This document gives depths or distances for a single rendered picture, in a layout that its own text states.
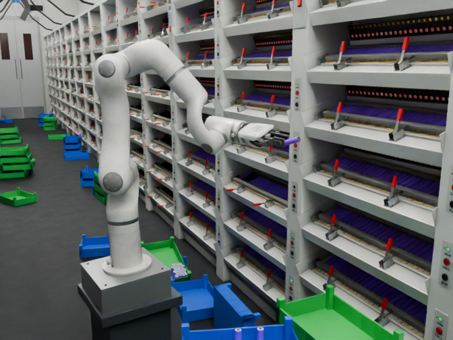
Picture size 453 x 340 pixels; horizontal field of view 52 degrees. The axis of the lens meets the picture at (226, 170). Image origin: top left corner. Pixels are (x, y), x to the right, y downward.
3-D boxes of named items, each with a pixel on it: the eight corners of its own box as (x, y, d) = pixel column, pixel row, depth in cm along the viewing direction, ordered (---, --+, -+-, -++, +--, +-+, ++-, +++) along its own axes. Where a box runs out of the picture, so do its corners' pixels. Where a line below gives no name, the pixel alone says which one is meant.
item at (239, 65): (294, 81, 177) (284, 46, 172) (225, 78, 230) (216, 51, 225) (335, 62, 183) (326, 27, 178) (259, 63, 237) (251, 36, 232)
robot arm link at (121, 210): (103, 226, 172) (96, 163, 167) (114, 210, 190) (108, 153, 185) (136, 224, 172) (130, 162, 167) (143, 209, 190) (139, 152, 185)
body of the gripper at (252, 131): (232, 129, 161) (258, 134, 154) (249, 117, 167) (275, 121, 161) (235, 148, 165) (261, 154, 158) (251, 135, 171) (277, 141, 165)
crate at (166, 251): (189, 283, 251) (191, 272, 247) (154, 291, 243) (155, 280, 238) (172, 245, 273) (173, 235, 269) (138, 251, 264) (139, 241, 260)
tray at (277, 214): (290, 229, 190) (283, 210, 187) (226, 193, 243) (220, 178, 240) (327, 206, 196) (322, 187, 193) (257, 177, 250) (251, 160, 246)
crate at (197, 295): (224, 316, 219) (224, 300, 217) (182, 323, 212) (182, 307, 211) (207, 287, 246) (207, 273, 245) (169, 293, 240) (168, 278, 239)
